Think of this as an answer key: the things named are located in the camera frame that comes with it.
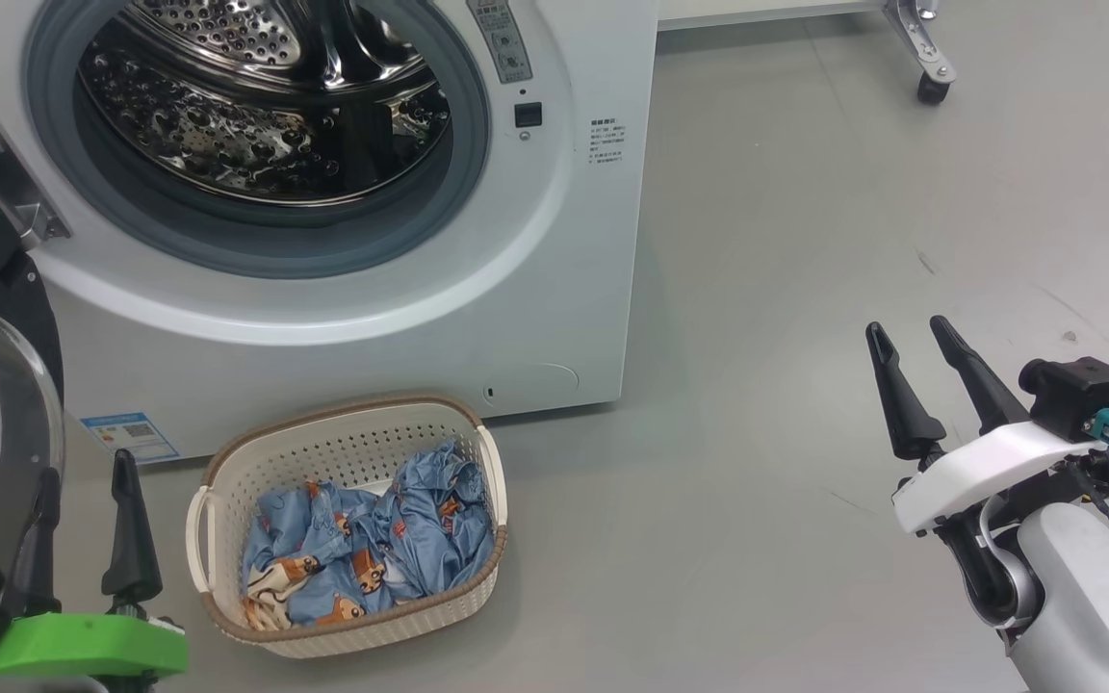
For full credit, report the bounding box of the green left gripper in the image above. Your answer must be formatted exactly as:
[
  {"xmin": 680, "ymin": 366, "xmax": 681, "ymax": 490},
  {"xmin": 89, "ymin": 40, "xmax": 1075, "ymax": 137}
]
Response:
[{"xmin": 0, "ymin": 449, "xmax": 191, "ymax": 689}]

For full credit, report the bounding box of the cream perforated laundry basket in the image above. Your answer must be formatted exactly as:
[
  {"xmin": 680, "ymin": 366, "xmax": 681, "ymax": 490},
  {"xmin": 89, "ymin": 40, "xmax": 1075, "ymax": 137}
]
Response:
[{"xmin": 185, "ymin": 393, "xmax": 510, "ymax": 660}]

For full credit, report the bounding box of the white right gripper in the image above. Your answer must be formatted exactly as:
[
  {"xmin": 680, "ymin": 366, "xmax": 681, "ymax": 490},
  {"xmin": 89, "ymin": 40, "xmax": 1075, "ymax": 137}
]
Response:
[{"xmin": 865, "ymin": 315, "xmax": 1109, "ymax": 536}]

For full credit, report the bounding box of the blue energy label sticker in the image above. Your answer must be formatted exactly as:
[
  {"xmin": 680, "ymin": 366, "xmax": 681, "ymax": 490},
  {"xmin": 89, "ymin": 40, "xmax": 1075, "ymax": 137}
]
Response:
[{"xmin": 81, "ymin": 412, "xmax": 181, "ymax": 467}]

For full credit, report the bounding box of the blue cartoon print garment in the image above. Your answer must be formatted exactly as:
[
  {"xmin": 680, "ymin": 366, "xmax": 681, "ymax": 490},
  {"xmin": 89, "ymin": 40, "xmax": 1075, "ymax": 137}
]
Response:
[{"xmin": 240, "ymin": 440, "xmax": 496, "ymax": 632}]

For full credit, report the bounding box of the grey stand leg with caster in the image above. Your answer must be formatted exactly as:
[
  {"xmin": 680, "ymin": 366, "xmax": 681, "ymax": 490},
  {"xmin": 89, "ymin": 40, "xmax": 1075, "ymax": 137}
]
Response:
[{"xmin": 882, "ymin": 0, "xmax": 958, "ymax": 106}]

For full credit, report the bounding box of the white front-load washing machine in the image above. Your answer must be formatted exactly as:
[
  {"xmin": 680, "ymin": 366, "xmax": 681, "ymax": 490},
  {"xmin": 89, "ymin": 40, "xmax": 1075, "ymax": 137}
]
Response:
[{"xmin": 0, "ymin": 0, "xmax": 660, "ymax": 465}]

